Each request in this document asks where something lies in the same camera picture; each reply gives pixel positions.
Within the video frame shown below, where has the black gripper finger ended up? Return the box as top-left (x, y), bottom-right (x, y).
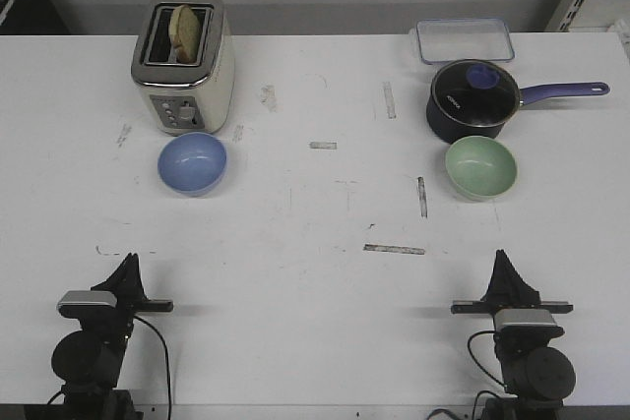
top-left (501, 250), bottom-right (540, 302)
top-left (481, 249), bottom-right (503, 301)
top-left (91, 253), bottom-right (132, 292)
top-left (131, 253), bottom-right (148, 300)

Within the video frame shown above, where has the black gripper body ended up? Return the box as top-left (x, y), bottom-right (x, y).
top-left (451, 300), bottom-right (573, 319)
top-left (105, 289), bottom-right (173, 330)

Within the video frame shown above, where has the green bowl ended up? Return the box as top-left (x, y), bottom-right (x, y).
top-left (444, 136), bottom-right (518, 201)

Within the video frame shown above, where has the blue bowl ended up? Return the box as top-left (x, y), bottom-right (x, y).
top-left (157, 132), bottom-right (227, 197)

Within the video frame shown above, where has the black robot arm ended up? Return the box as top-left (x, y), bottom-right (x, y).
top-left (41, 253), bottom-right (173, 419)
top-left (451, 249), bottom-right (576, 419)

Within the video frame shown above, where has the dark blue saucepan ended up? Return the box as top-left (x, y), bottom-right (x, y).
top-left (426, 59), bottom-right (610, 144)

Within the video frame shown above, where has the glass lid with blue knob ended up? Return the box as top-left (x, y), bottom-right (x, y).
top-left (431, 60), bottom-right (521, 127)

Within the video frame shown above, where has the cream and chrome toaster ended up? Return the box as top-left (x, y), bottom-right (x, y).
top-left (131, 0), bottom-right (235, 136)

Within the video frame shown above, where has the clear plastic food container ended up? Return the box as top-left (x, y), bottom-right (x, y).
top-left (409, 18), bottom-right (515, 65)

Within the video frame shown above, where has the toasted bread slice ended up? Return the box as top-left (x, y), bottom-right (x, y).
top-left (168, 4), bottom-right (202, 64)

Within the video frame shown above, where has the black box in corner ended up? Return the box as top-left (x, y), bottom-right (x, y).
top-left (1, 0), bottom-right (70, 35)

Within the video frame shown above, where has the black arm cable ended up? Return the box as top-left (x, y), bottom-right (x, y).
top-left (426, 330), bottom-right (508, 420)
top-left (133, 314), bottom-right (173, 420)

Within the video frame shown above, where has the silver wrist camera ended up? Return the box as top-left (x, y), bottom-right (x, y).
top-left (493, 309), bottom-right (565, 338)
top-left (57, 290), bottom-right (117, 319)

